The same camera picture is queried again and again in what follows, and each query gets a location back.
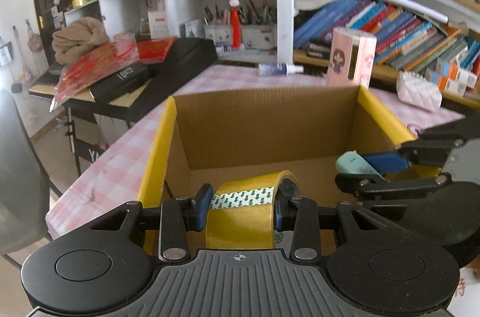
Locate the red paper packet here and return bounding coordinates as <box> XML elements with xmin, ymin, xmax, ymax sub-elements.
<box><xmin>137</xmin><ymin>37</ymin><xmax>179</xmax><ymax>63</ymax></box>

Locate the mint green small block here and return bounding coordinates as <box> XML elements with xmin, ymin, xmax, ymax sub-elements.
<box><xmin>335</xmin><ymin>151</ymin><xmax>384</xmax><ymax>178</ymax></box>

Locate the white card with red label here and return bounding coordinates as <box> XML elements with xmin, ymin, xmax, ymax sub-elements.
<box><xmin>147</xmin><ymin>10</ymin><xmax>167</xmax><ymax>38</ymax></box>

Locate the dark hanging tote bag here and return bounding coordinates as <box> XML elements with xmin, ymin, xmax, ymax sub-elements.
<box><xmin>0</xmin><ymin>37</ymin><xmax>14</xmax><ymax>66</ymax></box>

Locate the grey chair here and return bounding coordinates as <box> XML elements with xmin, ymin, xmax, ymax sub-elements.
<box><xmin>0</xmin><ymin>88</ymin><xmax>51</xmax><ymax>265</ymax></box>

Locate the cardboard box with yellow edges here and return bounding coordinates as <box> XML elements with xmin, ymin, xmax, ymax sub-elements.
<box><xmin>137</xmin><ymin>85</ymin><xmax>443</xmax><ymax>254</ymax></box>

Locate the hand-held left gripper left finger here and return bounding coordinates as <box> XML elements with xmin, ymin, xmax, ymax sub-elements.
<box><xmin>89</xmin><ymin>184</ymin><xmax>214</xmax><ymax>262</ymax></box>

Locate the black electronic keyboard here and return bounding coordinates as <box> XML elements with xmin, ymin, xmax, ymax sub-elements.
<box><xmin>29</xmin><ymin>37</ymin><xmax>218</xmax><ymax>123</ymax></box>

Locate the yellow tape roll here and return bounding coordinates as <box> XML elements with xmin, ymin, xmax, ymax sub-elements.
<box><xmin>204</xmin><ymin>170</ymin><xmax>304</xmax><ymax>250</ymax></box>

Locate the red plastic bag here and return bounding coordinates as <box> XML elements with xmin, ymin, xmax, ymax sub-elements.
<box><xmin>49</xmin><ymin>41</ymin><xmax>139</xmax><ymax>111</ymax></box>

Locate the row of blue and red books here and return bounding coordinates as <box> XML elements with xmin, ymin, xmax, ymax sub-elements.
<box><xmin>293</xmin><ymin>0</ymin><xmax>480</xmax><ymax>78</ymax></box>

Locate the bunch of pens and brushes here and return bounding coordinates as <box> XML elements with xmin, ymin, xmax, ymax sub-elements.
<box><xmin>203</xmin><ymin>0</ymin><xmax>278</xmax><ymax>27</ymax></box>

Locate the black case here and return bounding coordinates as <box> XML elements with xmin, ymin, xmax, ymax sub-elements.
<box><xmin>90</xmin><ymin>63</ymin><xmax>152</xmax><ymax>104</ymax></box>

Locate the brown cloth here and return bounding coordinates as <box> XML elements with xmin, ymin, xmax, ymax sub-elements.
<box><xmin>52</xmin><ymin>17</ymin><xmax>110</xmax><ymax>64</ymax></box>

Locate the pink checked tablecloth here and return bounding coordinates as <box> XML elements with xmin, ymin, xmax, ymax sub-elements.
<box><xmin>45</xmin><ymin>64</ymin><xmax>480</xmax><ymax>303</ymax></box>

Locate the stack of orange blue boxes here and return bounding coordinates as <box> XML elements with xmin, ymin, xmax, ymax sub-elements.
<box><xmin>425</xmin><ymin>58</ymin><xmax>479</xmax><ymax>96</ymax></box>

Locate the small spray bottle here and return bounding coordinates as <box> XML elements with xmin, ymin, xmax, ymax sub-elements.
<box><xmin>257</xmin><ymin>63</ymin><xmax>305</xmax><ymax>77</ymax></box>

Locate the white quilted pouch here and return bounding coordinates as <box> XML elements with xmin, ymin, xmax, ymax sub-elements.
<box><xmin>396</xmin><ymin>70</ymin><xmax>443</xmax><ymax>111</ymax></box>

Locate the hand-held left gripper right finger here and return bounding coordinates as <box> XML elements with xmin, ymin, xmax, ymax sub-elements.
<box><xmin>273</xmin><ymin>195</ymin><xmax>394</xmax><ymax>261</ymax></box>

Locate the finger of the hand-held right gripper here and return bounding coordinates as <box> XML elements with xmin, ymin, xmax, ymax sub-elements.
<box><xmin>335</xmin><ymin>172</ymin><xmax>453</xmax><ymax>207</ymax></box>
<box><xmin>360</xmin><ymin>116</ymin><xmax>474</xmax><ymax>175</ymax></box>

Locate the pink cartoon carton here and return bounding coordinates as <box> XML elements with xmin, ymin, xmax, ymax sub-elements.
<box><xmin>325</xmin><ymin>26</ymin><xmax>377</xmax><ymax>90</ymax></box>

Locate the black keyboard stand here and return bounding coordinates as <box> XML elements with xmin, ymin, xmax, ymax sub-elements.
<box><xmin>64</xmin><ymin>107</ymin><xmax>113</xmax><ymax>175</ymax></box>

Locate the red tassel ornament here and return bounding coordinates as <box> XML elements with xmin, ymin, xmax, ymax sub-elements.
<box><xmin>229</xmin><ymin>0</ymin><xmax>242</xmax><ymax>49</ymax></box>

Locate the pink hanging bag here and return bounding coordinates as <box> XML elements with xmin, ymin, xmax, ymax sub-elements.
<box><xmin>25</xmin><ymin>20</ymin><xmax>44</xmax><ymax>52</ymax></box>

